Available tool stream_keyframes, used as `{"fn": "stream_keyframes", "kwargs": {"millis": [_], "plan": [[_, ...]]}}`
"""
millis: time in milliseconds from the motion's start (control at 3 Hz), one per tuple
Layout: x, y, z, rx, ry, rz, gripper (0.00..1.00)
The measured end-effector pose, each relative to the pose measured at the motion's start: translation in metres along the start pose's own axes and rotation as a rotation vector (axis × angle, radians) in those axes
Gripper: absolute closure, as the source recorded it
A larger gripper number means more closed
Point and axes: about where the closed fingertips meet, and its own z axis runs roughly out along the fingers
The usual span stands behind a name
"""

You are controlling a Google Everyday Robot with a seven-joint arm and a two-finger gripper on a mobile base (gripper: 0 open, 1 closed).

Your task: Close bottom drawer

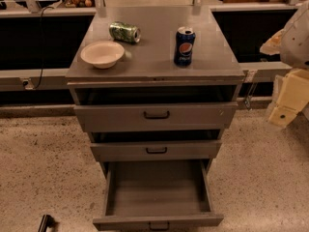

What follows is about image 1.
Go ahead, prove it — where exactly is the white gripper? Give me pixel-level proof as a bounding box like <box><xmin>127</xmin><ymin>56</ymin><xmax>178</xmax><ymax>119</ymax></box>
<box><xmin>260</xmin><ymin>29</ymin><xmax>309</xmax><ymax>128</ymax></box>

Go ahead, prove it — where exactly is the grey bottom drawer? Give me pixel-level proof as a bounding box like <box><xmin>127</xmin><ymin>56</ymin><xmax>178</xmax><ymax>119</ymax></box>
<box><xmin>93</xmin><ymin>159</ymin><xmax>223</xmax><ymax>232</ymax></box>

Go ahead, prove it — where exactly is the grey drawer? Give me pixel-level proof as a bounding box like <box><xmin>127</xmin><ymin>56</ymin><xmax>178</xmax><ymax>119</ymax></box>
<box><xmin>91</xmin><ymin>140</ymin><xmax>222</xmax><ymax>162</ymax></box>
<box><xmin>74</xmin><ymin>102</ymin><xmax>237</xmax><ymax>132</ymax></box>
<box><xmin>93</xmin><ymin>159</ymin><xmax>223</xmax><ymax>232</ymax></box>

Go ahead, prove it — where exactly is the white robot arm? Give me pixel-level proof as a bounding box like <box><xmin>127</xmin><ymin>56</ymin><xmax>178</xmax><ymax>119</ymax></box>
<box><xmin>260</xmin><ymin>1</ymin><xmax>309</xmax><ymax>128</ymax></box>

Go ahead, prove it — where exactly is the grey top drawer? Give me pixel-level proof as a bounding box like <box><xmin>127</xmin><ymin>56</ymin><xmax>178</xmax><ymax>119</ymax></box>
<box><xmin>74</xmin><ymin>102</ymin><xmax>237</xmax><ymax>132</ymax></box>

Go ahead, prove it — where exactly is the grey drawer cabinet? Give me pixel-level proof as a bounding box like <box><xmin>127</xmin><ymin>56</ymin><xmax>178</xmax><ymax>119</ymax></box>
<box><xmin>66</xmin><ymin>5</ymin><xmax>246</xmax><ymax>179</ymax></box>

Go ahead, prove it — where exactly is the grey middle drawer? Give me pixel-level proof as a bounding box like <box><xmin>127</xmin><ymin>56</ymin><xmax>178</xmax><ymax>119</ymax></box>
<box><xmin>91</xmin><ymin>140</ymin><xmax>222</xmax><ymax>162</ymax></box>

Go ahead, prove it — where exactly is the hanging metal hook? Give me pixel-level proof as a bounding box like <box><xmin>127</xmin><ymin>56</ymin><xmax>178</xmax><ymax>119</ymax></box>
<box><xmin>243</xmin><ymin>70</ymin><xmax>258</xmax><ymax>110</ymax></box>

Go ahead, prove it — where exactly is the blue Pepsi can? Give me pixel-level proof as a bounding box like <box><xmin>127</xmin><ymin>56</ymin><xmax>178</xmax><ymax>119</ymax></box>
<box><xmin>174</xmin><ymin>26</ymin><xmax>196</xmax><ymax>67</ymax></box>

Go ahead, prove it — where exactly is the green soda can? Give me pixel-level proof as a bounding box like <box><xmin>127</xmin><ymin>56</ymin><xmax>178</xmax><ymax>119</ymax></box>
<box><xmin>109</xmin><ymin>21</ymin><xmax>141</xmax><ymax>44</ymax></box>

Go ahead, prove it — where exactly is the white paper bowl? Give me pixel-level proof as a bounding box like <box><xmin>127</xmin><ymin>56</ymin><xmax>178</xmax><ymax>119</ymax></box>
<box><xmin>80</xmin><ymin>41</ymin><xmax>125</xmax><ymax>69</ymax></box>

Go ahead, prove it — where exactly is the grey metal railing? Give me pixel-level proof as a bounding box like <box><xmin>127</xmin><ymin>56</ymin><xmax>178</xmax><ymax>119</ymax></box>
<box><xmin>0</xmin><ymin>0</ymin><xmax>309</xmax><ymax>93</ymax></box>

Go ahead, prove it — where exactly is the black object on floor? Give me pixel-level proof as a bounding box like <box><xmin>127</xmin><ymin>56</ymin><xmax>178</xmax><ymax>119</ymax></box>
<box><xmin>38</xmin><ymin>215</ymin><xmax>55</xmax><ymax>232</ymax></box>

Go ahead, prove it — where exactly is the black power cable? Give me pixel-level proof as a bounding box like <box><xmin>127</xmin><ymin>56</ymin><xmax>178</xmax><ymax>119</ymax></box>
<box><xmin>22</xmin><ymin>5</ymin><xmax>56</xmax><ymax>90</ymax></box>

